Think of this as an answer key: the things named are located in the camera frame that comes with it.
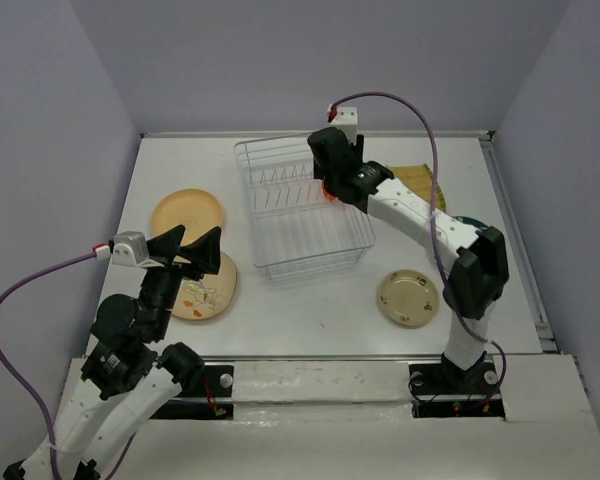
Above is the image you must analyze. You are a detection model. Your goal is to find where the cream plate with leaf pattern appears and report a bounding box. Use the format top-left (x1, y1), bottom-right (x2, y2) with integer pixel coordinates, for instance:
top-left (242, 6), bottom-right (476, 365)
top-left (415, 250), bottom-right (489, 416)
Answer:
top-left (172, 252), bottom-right (238, 322)

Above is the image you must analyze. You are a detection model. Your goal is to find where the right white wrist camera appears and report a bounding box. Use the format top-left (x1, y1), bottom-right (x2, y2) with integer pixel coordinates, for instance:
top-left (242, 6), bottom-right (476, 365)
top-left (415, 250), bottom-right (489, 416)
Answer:
top-left (329, 106), bottom-right (359, 145)

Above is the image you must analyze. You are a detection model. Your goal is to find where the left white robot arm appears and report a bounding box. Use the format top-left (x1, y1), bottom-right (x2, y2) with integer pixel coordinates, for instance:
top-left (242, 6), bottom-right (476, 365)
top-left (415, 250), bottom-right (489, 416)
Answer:
top-left (0, 225), bottom-right (222, 479)

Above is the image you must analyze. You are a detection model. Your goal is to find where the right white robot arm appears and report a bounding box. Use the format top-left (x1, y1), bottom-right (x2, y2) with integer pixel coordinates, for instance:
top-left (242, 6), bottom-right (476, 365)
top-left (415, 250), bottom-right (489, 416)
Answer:
top-left (307, 127), bottom-right (510, 392)

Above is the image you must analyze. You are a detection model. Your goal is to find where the white plate with green rim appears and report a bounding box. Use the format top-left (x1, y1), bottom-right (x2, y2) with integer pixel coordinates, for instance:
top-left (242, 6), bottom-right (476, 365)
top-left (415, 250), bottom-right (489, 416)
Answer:
top-left (455, 216), bottom-right (488, 231)

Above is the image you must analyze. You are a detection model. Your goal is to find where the yellow green bamboo-pattern plate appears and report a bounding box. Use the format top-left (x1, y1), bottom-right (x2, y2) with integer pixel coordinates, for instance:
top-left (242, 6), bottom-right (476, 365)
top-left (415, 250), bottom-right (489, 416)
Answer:
top-left (389, 164), bottom-right (433, 204)

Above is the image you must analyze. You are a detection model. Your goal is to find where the orange round plate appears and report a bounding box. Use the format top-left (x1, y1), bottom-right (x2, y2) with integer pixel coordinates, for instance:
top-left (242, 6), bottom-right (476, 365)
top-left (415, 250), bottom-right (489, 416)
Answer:
top-left (322, 181), bottom-right (337, 202)

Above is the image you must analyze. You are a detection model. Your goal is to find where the white wire dish rack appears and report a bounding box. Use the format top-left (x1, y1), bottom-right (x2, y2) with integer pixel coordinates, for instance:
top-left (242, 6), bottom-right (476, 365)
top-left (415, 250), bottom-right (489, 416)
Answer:
top-left (234, 134), bottom-right (376, 280)

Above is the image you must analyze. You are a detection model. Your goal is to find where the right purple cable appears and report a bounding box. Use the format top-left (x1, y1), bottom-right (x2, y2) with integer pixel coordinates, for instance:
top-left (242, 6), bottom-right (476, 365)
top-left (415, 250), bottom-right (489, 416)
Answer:
top-left (328, 91), bottom-right (507, 416)

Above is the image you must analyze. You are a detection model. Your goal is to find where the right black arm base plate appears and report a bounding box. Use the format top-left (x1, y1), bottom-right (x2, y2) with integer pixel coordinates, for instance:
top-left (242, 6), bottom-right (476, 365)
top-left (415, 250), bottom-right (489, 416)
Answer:
top-left (408, 362), bottom-right (505, 419)

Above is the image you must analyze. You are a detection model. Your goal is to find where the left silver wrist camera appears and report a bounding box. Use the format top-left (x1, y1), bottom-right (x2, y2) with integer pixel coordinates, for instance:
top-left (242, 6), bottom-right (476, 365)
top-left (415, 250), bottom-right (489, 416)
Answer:
top-left (111, 231), bottom-right (149, 267)

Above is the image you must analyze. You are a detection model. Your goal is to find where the plain yellow round plate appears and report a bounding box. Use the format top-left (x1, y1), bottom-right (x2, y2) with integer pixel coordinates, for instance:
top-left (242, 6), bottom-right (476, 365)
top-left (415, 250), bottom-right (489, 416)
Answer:
top-left (150, 189), bottom-right (224, 245)

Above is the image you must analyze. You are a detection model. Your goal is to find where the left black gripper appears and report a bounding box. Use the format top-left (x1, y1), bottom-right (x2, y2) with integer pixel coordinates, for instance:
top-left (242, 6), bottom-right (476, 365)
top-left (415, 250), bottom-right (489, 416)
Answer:
top-left (141, 222), bottom-right (223, 338)

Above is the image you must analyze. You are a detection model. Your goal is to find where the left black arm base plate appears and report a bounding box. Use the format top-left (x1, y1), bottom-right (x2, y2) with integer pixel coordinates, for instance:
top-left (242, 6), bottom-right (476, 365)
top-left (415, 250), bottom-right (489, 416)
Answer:
top-left (151, 364), bottom-right (234, 421)

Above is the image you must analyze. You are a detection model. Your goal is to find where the small cream plate with flowers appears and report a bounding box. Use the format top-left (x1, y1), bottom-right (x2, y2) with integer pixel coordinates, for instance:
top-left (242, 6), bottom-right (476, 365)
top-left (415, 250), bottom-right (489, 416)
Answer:
top-left (377, 269), bottom-right (440, 329)

